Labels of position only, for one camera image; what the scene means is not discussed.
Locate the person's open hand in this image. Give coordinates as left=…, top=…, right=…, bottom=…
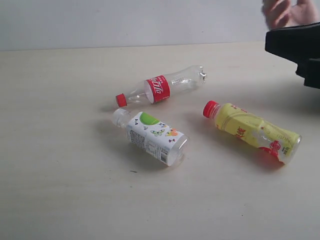
left=261, top=0, right=320, bottom=30

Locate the clear bottle white butterfly label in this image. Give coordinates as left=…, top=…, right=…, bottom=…
left=112, top=108, right=189, bottom=167

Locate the clear cola bottle red label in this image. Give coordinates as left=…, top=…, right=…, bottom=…
left=115, top=65, right=208, bottom=108

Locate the yellow label bottle red cap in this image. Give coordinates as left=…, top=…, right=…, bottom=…
left=203, top=100, right=302, bottom=164

